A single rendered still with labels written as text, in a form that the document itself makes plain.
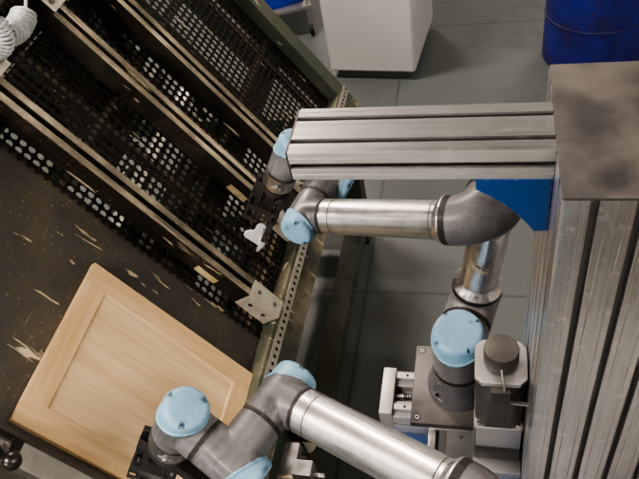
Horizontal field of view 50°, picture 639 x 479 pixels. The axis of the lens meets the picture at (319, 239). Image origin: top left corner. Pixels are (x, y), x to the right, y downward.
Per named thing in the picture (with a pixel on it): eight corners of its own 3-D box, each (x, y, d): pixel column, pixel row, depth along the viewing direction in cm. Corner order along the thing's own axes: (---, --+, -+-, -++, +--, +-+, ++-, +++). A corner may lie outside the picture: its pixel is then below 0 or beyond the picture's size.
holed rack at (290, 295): (252, 450, 184) (254, 450, 184) (244, 446, 183) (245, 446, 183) (347, 90, 293) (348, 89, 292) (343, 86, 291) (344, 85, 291)
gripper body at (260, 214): (248, 198, 171) (261, 165, 163) (280, 210, 173) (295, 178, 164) (241, 220, 166) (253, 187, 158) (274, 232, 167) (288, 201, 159)
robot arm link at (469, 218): (515, 267, 123) (288, 252, 148) (529, 224, 129) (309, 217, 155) (504, 220, 116) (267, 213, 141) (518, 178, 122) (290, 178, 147)
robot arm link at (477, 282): (437, 333, 167) (465, 170, 126) (454, 287, 176) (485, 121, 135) (486, 349, 164) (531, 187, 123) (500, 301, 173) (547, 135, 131)
